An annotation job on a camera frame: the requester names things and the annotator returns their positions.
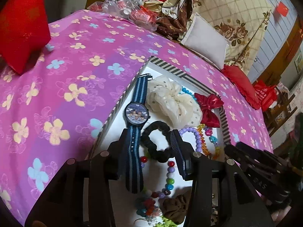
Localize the leopard print brown bow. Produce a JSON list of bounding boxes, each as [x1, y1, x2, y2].
[[162, 190, 191, 225]]

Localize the purple bead bracelet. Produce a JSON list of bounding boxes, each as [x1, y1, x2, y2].
[[178, 127, 204, 154]]

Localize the multicolour pom bead bracelet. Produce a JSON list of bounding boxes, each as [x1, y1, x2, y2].
[[139, 155, 176, 199]]

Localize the black scrunchie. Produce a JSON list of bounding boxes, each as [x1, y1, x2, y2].
[[141, 121, 174, 163]]

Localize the blue bead bracelet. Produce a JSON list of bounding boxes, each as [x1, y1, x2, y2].
[[181, 87, 198, 102]]

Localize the blue striped wrist watch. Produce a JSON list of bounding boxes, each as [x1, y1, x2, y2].
[[119, 73, 152, 194]]

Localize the striped white jewelry box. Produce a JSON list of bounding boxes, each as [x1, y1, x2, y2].
[[94, 56, 225, 226]]

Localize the person right hand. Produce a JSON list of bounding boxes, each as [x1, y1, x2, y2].
[[271, 208, 288, 224]]

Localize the wooden chair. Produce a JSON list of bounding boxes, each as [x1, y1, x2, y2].
[[263, 90, 297, 137]]

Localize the red shopping bag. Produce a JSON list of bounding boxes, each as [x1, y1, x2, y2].
[[253, 80, 277, 112]]

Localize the red satin bow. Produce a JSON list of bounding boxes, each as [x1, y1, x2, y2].
[[194, 93, 224, 128]]

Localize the red fringed cushion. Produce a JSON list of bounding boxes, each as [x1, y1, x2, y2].
[[221, 65, 261, 110]]

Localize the pink floral bed sheet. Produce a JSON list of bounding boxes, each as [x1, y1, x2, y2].
[[1, 10, 273, 224]]

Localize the cream lace scrunchie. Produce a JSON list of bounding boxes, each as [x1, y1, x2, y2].
[[146, 75, 202, 129]]

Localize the white pillow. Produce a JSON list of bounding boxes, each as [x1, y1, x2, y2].
[[180, 13, 229, 70]]

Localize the floral beige quilt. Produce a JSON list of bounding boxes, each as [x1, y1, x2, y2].
[[162, 0, 272, 74]]

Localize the brown patterned cloth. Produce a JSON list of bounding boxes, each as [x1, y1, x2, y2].
[[156, 0, 192, 40]]

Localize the red gift bag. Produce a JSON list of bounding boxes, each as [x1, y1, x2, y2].
[[1, 0, 51, 75]]

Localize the clear plastic bag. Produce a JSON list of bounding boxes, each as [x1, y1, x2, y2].
[[87, 0, 158, 32]]

